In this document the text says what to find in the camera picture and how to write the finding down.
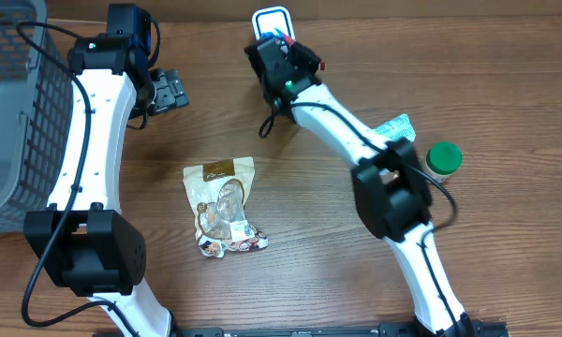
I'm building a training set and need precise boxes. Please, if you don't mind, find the red snack bar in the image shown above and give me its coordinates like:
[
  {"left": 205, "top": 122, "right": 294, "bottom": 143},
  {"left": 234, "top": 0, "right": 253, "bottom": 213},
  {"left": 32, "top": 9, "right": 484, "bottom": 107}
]
[{"left": 276, "top": 29, "right": 326, "bottom": 74}]

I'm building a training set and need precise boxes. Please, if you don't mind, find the beige cookie bag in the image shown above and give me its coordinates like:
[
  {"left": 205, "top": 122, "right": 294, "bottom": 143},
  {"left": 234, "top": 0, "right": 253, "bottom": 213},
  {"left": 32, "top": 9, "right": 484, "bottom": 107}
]
[{"left": 183, "top": 156, "right": 269, "bottom": 258}]

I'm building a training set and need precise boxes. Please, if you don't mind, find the teal snack packet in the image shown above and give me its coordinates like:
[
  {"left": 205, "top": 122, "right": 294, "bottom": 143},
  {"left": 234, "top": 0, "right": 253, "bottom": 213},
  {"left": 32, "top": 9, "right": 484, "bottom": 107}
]
[{"left": 375, "top": 113, "right": 416, "bottom": 142}]

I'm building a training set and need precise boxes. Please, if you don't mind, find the green lid jar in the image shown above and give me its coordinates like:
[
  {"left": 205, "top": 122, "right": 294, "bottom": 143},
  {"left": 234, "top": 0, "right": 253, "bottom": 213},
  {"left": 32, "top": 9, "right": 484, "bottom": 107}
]
[{"left": 425, "top": 141, "right": 463, "bottom": 183}]

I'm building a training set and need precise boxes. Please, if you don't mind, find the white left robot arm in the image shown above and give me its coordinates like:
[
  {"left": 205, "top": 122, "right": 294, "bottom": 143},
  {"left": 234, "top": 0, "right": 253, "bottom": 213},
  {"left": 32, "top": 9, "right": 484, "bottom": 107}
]
[{"left": 23, "top": 4, "right": 188, "bottom": 336}]

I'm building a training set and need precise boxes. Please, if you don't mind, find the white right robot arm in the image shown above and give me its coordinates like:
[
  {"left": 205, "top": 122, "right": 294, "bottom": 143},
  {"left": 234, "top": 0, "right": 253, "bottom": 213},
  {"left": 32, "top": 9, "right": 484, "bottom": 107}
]
[{"left": 244, "top": 34, "right": 474, "bottom": 336}]

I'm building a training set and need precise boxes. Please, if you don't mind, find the white barcode scanner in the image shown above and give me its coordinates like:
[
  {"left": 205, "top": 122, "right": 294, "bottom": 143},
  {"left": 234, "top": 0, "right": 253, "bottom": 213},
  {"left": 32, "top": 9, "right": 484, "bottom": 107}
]
[{"left": 251, "top": 6, "right": 296, "bottom": 39}]

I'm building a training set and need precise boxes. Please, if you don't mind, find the grey plastic mesh basket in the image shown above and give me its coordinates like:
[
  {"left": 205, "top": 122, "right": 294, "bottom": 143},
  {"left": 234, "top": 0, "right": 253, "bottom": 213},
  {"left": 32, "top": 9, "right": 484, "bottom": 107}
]
[{"left": 0, "top": 0, "right": 73, "bottom": 233}]

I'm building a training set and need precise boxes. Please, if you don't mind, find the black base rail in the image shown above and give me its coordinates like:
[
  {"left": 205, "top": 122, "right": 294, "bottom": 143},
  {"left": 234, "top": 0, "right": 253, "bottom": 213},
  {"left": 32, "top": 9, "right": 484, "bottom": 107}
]
[{"left": 172, "top": 320, "right": 510, "bottom": 337}]

